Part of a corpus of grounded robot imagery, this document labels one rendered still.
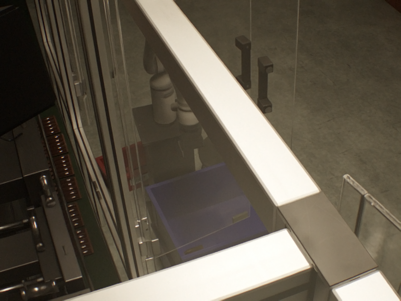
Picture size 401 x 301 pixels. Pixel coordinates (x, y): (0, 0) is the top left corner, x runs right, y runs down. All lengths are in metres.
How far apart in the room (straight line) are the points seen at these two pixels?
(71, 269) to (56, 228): 0.13
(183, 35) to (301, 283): 0.32
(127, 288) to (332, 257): 0.14
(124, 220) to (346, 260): 1.26
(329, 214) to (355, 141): 2.86
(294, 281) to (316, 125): 2.97
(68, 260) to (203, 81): 0.86
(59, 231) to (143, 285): 1.03
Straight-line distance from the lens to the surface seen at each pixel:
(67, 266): 1.36
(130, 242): 1.72
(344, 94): 3.63
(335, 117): 3.44
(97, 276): 1.85
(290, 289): 0.42
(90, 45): 1.31
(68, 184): 2.09
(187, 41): 0.63
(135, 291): 0.41
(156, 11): 0.69
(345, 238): 0.43
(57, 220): 1.45
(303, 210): 0.45
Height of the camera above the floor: 2.11
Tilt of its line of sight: 41 degrees down
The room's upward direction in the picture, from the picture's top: 4 degrees counter-clockwise
